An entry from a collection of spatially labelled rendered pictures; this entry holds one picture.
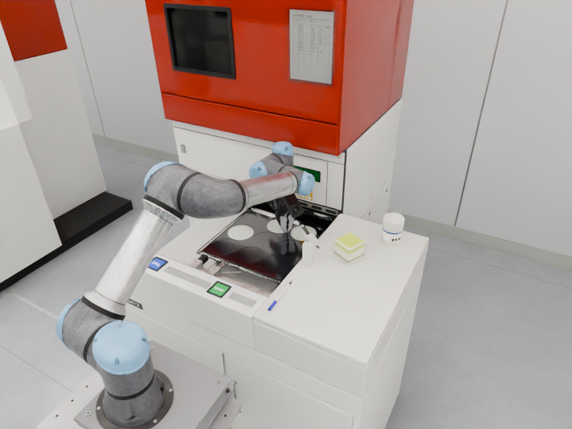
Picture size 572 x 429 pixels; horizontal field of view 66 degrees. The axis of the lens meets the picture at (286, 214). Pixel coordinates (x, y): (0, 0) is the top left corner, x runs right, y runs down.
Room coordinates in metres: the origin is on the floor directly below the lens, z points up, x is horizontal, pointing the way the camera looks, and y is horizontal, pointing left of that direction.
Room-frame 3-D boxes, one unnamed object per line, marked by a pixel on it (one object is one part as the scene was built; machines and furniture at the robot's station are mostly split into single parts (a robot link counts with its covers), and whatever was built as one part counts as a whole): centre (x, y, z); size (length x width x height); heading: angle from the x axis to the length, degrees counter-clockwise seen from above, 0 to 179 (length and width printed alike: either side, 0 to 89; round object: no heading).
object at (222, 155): (1.65, 0.13, 1.02); 0.82 x 0.03 x 0.40; 60
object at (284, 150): (1.41, 0.01, 1.21); 0.09 x 0.08 x 0.11; 143
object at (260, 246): (1.36, 0.08, 0.90); 0.34 x 0.34 x 0.01; 60
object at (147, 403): (0.69, 0.39, 0.94); 0.15 x 0.15 x 0.10
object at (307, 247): (1.14, -0.08, 1.03); 0.06 x 0.04 x 0.13; 150
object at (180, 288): (1.08, 0.32, 0.89); 0.55 x 0.09 x 0.14; 60
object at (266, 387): (1.23, 0.06, 0.41); 0.97 x 0.64 x 0.82; 60
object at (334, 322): (1.08, -0.21, 0.89); 0.62 x 0.35 x 0.14; 150
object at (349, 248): (1.16, -0.21, 1.00); 0.07 x 0.07 x 0.07; 35
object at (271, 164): (1.32, 0.05, 1.21); 0.11 x 0.11 x 0.08; 53
